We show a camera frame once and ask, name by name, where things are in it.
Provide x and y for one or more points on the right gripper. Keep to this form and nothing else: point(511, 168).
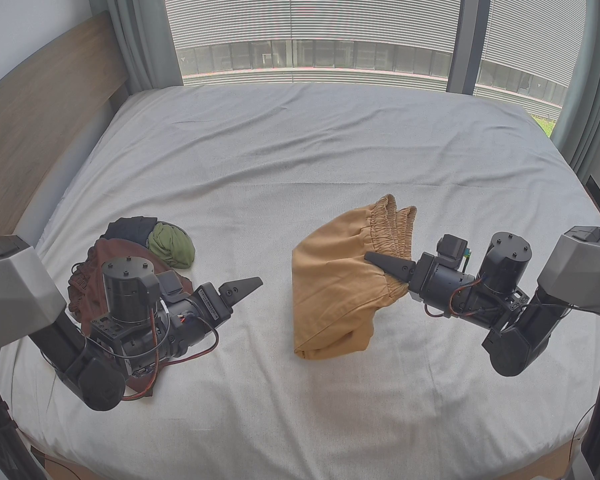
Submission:
point(440, 285)

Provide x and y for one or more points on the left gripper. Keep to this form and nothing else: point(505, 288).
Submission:
point(200, 313)

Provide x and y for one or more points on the tan shorts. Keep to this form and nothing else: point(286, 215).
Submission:
point(330, 278)

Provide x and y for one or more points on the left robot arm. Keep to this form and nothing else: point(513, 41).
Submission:
point(20, 293)

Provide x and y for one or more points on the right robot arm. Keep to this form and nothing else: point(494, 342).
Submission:
point(580, 278)

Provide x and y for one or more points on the bed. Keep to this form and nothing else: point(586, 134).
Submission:
point(330, 133)

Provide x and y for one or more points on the green garment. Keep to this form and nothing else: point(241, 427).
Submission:
point(172, 245)

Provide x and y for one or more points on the black garment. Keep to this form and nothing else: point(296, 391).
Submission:
point(125, 228)

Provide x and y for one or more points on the brown shorts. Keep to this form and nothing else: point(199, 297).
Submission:
point(85, 293)

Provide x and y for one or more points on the window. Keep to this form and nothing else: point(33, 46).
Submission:
point(330, 18)

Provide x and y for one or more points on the grey-green curtain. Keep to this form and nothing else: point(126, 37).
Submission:
point(595, 93)
point(140, 28)

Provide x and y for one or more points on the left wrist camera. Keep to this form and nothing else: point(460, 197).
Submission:
point(169, 284)

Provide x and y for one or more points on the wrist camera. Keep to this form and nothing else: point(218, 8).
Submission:
point(169, 284)
point(452, 248)

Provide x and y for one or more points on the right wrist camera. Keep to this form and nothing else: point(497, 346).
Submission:
point(452, 248)

